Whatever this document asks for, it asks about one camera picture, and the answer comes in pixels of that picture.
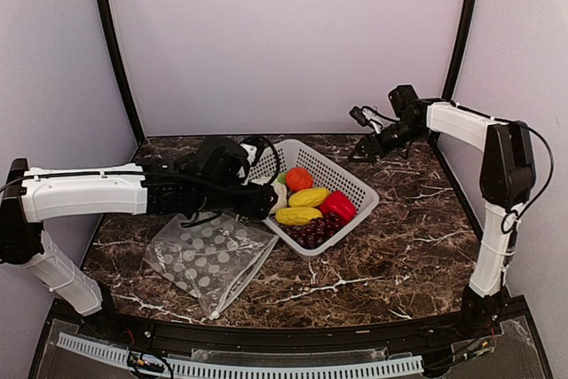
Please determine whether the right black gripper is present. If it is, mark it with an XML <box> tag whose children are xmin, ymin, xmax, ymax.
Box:
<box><xmin>349</xmin><ymin>118</ymin><xmax>427</xmax><ymax>162</ymax></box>

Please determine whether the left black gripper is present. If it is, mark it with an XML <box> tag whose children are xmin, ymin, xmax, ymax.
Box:
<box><xmin>193</xmin><ymin>178</ymin><xmax>279</xmax><ymax>219</ymax></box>

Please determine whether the white plastic perforated basket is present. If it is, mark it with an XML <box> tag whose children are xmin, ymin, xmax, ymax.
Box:
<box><xmin>249</xmin><ymin>139</ymin><xmax>379</xmax><ymax>259</ymax></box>

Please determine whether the white cauliflower toy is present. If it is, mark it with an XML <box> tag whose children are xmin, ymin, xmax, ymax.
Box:
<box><xmin>270</xmin><ymin>180</ymin><xmax>288</xmax><ymax>215</ymax></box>

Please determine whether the yellow corn toy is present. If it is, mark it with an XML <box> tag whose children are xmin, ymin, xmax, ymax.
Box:
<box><xmin>275</xmin><ymin>207</ymin><xmax>323</xmax><ymax>226</ymax></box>
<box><xmin>288</xmin><ymin>187</ymin><xmax>330</xmax><ymax>208</ymax></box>

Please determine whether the clear polka dot zip bag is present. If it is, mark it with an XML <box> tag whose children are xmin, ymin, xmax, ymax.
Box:
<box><xmin>144</xmin><ymin>212</ymin><xmax>279</xmax><ymax>320</ymax></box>

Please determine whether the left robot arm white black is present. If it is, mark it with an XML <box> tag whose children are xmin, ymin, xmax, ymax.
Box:
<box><xmin>1</xmin><ymin>137</ymin><xmax>278</xmax><ymax>340</ymax></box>

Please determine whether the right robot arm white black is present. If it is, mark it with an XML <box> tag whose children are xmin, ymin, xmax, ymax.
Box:
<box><xmin>349</xmin><ymin>85</ymin><xmax>537</xmax><ymax>338</ymax></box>

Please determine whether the red bell pepper toy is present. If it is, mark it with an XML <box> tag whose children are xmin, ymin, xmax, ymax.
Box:
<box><xmin>319</xmin><ymin>191</ymin><xmax>357</xmax><ymax>223</ymax></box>

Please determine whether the orange pumpkin toy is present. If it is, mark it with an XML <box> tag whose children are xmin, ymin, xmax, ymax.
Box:
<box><xmin>285</xmin><ymin>167</ymin><xmax>314</xmax><ymax>192</ymax></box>

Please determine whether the dark red grape bunch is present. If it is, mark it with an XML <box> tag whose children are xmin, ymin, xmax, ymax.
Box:
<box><xmin>284</xmin><ymin>212</ymin><xmax>346</xmax><ymax>249</ymax></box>

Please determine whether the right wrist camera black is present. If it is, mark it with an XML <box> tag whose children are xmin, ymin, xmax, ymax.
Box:
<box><xmin>350</xmin><ymin>107</ymin><xmax>384</xmax><ymax>133</ymax></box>

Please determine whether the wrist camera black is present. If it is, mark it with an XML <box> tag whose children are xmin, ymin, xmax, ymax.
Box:
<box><xmin>350</xmin><ymin>107</ymin><xmax>384</xmax><ymax>133</ymax></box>
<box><xmin>240</xmin><ymin>135</ymin><xmax>280</xmax><ymax>185</ymax></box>

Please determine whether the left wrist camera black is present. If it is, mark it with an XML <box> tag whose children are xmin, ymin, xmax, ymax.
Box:
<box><xmin>240</xmin><ymin>135</ymin><xmax>280</xmax><ymax>185</ymax></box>

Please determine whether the white slotted cable duct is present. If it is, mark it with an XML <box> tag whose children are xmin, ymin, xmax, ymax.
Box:
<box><xmin>56</xmin><ymin>333</ymin><xmax>424</xmax><ymax>378</ymax></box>

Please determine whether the small circuit board with wires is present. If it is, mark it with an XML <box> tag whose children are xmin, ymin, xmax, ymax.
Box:
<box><xmin>126</xmin><ymin>351</ymin><xmax>171</xmax><ymax>378</ymax></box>

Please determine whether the right black frame post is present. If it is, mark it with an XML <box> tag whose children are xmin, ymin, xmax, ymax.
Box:
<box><xmin>441</xmin><ymin>0</ymin><xmax>476</xmax><ymax>100</ymax></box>

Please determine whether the black frame post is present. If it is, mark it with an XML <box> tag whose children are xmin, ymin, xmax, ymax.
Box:
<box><xmin>441</xmin><ymin>0</ymin><xmax>476</xmax><ymax>100</ymax></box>
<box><xmin>96</xmin><ymin>0</ymin><xmax>146</xmax><ymax>146</ymax></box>

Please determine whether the black front rail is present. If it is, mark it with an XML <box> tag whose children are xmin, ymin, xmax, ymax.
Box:
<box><xmin>48</xmin><ymin>298</ymin><xmax>529</xmax><ymax>356</ymax></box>

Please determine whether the left black frame post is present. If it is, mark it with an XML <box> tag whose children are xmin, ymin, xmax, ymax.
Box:
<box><xmin>96</xmin><ymin>0</ymin><xmax>146</xmax><ymax>146</ymax></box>

